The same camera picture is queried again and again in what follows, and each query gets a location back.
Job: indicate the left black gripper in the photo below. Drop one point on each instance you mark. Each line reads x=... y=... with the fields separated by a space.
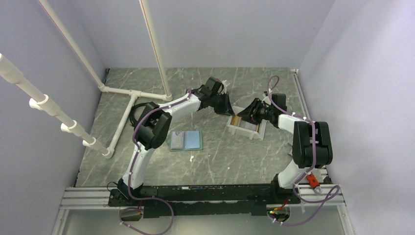
x=226 y=109

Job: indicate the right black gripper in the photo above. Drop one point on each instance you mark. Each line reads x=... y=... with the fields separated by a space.
x=248 y=113

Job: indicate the clear plastic bin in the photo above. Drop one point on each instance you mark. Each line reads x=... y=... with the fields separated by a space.
x=251 y=131

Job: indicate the green card holder wallet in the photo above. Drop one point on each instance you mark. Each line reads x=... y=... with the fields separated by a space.
x=193 y=140

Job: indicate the silver vip credit card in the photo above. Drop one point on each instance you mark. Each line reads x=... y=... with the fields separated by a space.
x=177 y=140

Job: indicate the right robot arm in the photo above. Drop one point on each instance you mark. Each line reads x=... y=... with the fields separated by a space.
x=301 y=149

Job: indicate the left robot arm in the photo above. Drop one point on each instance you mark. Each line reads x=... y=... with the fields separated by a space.
x=152 y=128

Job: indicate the stack of credit cards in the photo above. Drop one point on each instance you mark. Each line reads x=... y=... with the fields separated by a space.
x=235 y=121

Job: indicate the red handled adjustable wrench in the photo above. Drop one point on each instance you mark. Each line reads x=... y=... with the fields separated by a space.
x=314 y=183

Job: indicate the aluminium rail right side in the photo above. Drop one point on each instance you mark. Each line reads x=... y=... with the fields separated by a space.
x=330 y=191

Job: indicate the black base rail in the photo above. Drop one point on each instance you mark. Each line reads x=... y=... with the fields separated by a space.
x=253 y=199

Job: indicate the white pvc pipe frame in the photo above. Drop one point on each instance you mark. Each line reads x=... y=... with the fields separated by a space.
x=40 y=101

